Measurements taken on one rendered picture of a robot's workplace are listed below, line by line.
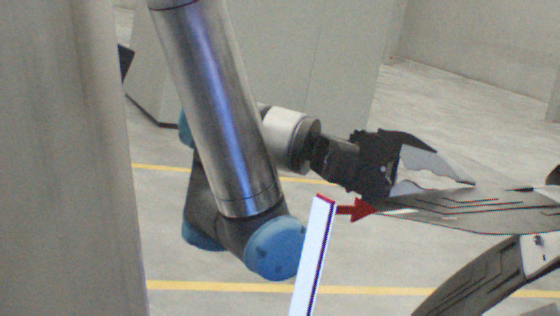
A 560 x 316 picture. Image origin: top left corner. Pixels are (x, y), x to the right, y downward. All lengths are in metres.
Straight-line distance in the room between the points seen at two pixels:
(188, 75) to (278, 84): 6.36
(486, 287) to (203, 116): 0.45
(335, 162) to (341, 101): 6.61
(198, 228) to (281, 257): 0.16
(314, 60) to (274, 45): 0.41
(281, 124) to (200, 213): 0.15
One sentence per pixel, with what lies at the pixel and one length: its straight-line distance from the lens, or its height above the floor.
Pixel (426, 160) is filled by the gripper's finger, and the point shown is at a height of 1.20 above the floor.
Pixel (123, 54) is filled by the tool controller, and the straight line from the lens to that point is 1.22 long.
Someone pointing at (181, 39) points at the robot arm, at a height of 1.29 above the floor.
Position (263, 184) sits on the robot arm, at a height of 1.15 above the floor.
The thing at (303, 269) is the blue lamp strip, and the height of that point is 1.12.
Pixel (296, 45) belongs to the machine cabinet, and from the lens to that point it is 7.18.
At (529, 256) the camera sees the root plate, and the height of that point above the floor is 1.10.
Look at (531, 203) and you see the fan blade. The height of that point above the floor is 1.19.
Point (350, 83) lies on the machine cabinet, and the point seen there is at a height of 0.61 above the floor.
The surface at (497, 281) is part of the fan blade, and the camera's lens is 1.06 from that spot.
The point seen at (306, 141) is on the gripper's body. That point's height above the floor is 1.19.
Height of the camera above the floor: 1.36
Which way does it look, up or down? 12 degrees down
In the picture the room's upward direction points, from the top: 11 degrees clockwise
